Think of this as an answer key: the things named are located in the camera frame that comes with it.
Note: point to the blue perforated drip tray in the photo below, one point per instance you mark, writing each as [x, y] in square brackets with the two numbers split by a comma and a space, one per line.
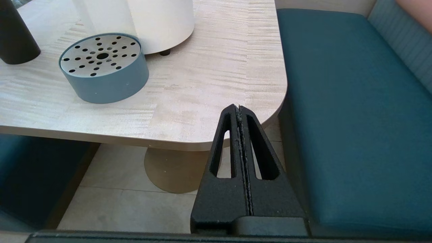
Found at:
[108, 84]

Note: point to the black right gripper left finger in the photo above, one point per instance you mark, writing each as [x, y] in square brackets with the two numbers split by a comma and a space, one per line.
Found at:
[219, 199]

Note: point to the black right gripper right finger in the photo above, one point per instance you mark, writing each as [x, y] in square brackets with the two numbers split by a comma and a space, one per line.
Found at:
[273, 197]

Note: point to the large tea beverage dispenser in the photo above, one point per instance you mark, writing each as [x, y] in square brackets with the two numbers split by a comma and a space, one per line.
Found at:
[162, 23]

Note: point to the dark grey tall cup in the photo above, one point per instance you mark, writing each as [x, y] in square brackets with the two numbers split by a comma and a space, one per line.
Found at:
[17, 37]

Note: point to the beige table pedestal base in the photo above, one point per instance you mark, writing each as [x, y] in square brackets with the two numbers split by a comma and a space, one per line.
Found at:
[175, 172]

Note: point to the pink bolster cushion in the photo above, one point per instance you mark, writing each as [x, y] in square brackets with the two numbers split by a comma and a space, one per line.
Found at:
[418, 11]

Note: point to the teal upholstered bench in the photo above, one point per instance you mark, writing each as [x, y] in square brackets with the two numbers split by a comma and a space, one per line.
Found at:
[354, 118]
[33, 175]

